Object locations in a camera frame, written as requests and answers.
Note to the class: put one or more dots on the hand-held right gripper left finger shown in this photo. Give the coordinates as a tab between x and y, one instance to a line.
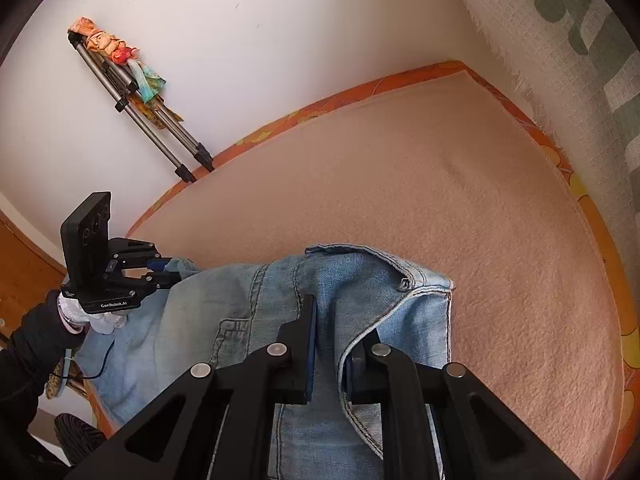
311	355

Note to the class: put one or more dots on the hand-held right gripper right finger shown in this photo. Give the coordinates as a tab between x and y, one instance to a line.
357	378

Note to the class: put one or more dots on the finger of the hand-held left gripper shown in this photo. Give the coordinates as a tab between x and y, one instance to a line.
135	251
150	281

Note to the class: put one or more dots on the light blue denim pants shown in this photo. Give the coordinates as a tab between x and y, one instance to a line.
340	272

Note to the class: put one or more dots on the person's left forearm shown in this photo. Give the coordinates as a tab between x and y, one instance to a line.
35	340

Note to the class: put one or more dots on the person's left hand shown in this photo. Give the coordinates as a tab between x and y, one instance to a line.
107	321

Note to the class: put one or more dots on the brown wooden door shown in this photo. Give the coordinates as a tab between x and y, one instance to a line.
25	265

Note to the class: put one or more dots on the grey metal tripod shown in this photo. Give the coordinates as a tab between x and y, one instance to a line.
150	130

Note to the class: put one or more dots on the yellow patterned slipper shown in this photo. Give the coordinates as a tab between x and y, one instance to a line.
62	380

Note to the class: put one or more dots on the black striped slipper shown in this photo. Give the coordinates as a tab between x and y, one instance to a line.
80	432

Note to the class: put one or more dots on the peach fleece blanket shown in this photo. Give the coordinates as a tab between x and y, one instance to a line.
400	170

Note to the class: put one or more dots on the colourful orange scarf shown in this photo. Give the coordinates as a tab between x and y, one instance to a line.
112	45

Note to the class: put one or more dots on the orange floral bed sheet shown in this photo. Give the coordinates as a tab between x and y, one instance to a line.
585	195

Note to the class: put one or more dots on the white green patterned pillow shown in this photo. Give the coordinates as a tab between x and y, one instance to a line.
550	60

